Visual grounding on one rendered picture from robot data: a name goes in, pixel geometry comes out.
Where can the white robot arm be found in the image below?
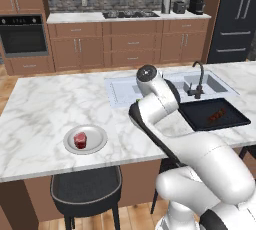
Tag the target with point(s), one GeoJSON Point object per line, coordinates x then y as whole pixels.
{"type": "Point", "coordinates": [206, 160]}

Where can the green asparagus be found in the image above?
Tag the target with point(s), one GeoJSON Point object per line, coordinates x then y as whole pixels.
{"type": "Point", "coordinates": [137, 100]}

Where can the grey round plate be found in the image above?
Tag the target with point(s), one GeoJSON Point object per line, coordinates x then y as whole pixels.
{"type": "Point", "coordinates": [96, 137]}

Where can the red raw steak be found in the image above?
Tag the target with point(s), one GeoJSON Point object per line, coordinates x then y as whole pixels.
{"type": "Point", "coordinates": [80, 140]}

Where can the black rectangular tray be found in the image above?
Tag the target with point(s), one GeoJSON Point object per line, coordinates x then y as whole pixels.
{"type": "Point", "coordinates": [203, 110]}

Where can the pale steel sink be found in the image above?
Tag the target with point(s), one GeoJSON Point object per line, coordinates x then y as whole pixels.
{"type": "Point", "coordinates": [121, 89]}

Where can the brown lower cupboard run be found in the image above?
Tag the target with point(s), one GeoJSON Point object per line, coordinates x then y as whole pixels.
{"type": "Point", "coordinates": [133, 42]}

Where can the black curved tap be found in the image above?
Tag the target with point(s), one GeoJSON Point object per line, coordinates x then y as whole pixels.
{"type": "Point", "coordinates": [199, 90]}

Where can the black bar stool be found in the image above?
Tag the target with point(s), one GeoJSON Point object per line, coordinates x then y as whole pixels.
{"type": "Point", "coordinates": [165, 166]}
{"type": "Point", "coordinates": [249, 150]}
{"type": "Point", "coordinates": [86, 185]}

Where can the brown kitchen island base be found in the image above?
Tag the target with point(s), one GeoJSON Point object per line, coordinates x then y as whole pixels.
{"type": "Point", "coordinates": [140, 180]}

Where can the black gas hob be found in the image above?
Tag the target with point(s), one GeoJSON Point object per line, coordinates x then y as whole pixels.
{"type": "Point", "coordinates": [130, 14]}

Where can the brown meat kebab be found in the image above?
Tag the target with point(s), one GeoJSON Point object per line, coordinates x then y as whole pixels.
{"type": "Point", "coordinates": [216, 115]}

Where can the steel kettle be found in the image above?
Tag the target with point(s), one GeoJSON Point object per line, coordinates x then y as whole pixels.
{"type": "Point", "coordinates": [166, 5]}

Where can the grey toaster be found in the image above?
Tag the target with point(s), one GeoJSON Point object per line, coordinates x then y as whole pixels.
{"type": "Point", "coordinates": [179, 7]}

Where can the black coffee machine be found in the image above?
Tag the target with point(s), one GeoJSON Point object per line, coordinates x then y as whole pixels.
{"type": "Point", "coordinates": [196, 4]}

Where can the black fridge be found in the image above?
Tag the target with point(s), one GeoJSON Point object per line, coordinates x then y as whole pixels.
{"type": "Point", "coordinates": [233, 17]}

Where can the pale wall socket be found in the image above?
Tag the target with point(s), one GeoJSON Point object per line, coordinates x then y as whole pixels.
{"type": "Point", "coordinates": [84, 1]}

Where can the black wall oven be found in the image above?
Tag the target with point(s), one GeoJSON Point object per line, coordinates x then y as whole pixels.
{"type": "Point", "coordinates": [23, 36]}

